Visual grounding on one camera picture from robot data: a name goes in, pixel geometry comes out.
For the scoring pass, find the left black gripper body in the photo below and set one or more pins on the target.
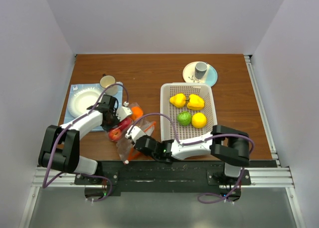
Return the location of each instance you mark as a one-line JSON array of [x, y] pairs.
[[113, 121]]

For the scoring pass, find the clear zip top bag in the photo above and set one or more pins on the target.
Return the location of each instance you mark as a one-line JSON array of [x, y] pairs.
[[123, 139]]

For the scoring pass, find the yellow fake bell pepper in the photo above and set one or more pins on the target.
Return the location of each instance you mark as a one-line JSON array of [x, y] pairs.
[[179, 100]]

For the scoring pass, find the green fake apple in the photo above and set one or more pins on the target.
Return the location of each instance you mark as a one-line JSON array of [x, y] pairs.
[[184, 118]]

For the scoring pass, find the yellow fake lemon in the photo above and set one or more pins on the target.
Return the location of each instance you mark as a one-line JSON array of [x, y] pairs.
[[199, 120]]

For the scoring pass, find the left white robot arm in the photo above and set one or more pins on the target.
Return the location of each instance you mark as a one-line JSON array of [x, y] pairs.
[[60, 148]]

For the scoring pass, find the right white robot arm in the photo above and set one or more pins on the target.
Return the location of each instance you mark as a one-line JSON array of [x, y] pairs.
[[231, 146]]

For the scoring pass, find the small red fake fruit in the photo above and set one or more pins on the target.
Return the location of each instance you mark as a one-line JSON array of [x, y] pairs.
[[126, 123]]

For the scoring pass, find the red fake apple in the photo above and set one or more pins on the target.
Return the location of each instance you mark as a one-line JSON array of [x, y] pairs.
[[115, 134]]

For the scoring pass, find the orange fake fruit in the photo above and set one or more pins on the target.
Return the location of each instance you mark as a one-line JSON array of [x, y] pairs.
[[137, 113]]

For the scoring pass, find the blue checkered cloth mat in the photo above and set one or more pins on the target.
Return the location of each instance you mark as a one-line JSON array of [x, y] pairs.
[[68, 117]]

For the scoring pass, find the white ceramic bowl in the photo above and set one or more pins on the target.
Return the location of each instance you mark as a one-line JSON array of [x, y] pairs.
[[81, 99]]

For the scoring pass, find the cream enamel mug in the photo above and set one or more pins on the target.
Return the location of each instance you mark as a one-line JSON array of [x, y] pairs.
[[106, 81]]

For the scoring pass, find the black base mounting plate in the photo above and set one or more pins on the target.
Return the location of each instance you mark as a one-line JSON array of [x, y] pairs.
[[154, 177]]

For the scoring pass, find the white perforated plastic basket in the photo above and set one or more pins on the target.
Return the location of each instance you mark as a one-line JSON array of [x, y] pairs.
[[185, 132]]

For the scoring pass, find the small grey cup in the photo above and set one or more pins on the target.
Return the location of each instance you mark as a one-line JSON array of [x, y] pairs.
[[200, 69]]

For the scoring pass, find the pastel ceramic plate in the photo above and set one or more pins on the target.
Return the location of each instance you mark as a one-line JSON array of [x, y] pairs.
[[190, 74]]

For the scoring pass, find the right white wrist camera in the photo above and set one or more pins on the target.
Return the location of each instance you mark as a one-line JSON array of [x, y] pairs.
[[134, 133]]

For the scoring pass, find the aluminium frame rail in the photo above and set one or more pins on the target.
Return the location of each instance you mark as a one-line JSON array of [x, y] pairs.
[[277, 177]]

